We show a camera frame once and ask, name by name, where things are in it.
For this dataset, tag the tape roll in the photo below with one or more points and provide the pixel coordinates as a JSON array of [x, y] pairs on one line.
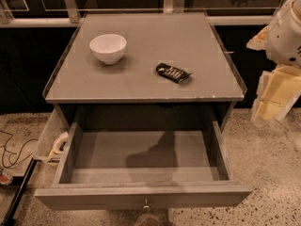
[[59, 143]]

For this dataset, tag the white ceramic bowl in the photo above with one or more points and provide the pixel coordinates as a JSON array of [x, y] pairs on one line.
[[108, 48]]

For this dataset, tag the grey drawer cabinet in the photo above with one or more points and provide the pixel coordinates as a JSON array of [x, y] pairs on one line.
[[183, 40]]

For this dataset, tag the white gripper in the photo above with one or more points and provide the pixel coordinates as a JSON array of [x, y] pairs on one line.
[[284, 38]]

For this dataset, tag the red white small object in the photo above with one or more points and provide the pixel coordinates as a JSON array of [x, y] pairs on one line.
[[5, 177]]

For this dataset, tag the grey top drawer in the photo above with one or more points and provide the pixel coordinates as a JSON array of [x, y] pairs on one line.
[[143, 170]]

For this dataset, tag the black snack wrapper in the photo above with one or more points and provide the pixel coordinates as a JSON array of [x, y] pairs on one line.
[[172, 73]]

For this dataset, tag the metal rail frame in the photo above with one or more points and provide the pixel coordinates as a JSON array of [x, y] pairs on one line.
[[38, 13]]

